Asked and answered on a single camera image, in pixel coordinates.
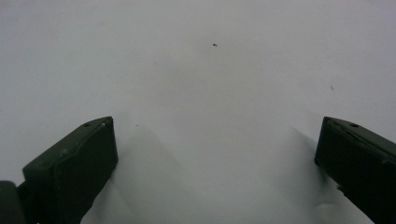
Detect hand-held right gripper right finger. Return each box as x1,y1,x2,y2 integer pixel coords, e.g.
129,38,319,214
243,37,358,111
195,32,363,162
314,116,396,224

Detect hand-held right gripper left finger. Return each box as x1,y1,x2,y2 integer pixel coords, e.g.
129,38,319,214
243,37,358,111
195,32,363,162
21,116,120,224

